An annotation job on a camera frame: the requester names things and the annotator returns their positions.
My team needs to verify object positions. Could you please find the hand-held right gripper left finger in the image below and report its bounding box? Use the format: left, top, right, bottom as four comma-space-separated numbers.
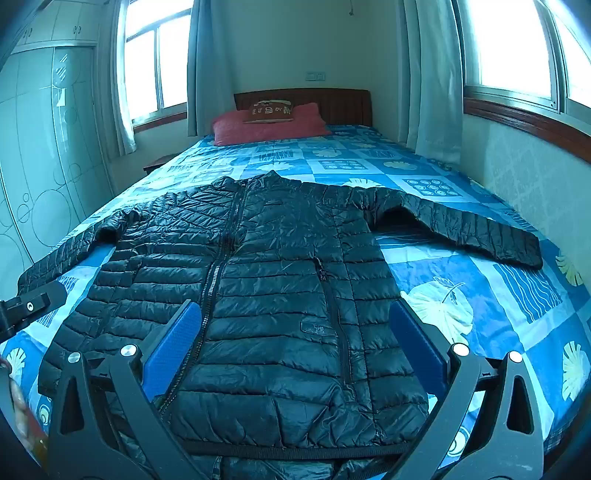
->
46, 299, 204, 480

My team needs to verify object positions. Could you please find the small brown printed cushion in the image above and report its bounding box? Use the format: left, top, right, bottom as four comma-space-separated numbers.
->
243, 99, 295, 124

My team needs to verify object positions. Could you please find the red printed cloth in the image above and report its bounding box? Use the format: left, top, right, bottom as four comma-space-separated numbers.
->
0, 355, 49, 467

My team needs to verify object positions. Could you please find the window with white frame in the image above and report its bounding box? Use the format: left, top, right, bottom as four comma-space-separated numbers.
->
455, 0, 591, 121
115, 0, 195, 125

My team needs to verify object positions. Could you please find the pink pillow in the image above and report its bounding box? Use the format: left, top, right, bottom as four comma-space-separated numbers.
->
211, 102, 332, 147

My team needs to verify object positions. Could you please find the dark wooden headboard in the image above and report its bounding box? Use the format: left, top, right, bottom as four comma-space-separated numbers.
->
233, 88, 373, 127

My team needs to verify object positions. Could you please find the blue patterned bed sheet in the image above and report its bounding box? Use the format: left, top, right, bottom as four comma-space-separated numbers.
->
0, 124, 588, 480

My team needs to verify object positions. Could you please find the dark wooden nightstand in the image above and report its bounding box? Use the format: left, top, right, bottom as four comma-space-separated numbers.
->
143, 154, 178, 174

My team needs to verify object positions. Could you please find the black puffer jacket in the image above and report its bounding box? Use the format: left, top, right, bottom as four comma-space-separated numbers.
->
16, 170, 544, 480

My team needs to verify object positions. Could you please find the narrow white curtain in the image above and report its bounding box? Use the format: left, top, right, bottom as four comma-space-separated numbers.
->
111, 28, 138, 158

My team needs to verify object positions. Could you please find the brown wooden window sill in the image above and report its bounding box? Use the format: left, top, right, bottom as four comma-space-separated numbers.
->
133, 108, 188, 133
463, 97, 591, 163

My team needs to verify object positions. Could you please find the white wardrobe with circle pattern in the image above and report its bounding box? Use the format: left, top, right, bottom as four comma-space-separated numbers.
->
0, 0, 122, 296

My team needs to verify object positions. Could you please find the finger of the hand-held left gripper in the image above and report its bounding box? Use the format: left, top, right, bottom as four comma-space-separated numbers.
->
0, 281, 65, 343

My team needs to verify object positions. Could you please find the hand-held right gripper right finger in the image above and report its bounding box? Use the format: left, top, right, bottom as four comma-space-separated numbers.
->
389, 300, 546, 480

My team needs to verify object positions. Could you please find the grey curtain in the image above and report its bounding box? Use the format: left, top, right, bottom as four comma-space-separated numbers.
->
402, 0, 467, 169
186, 0, 245, 137

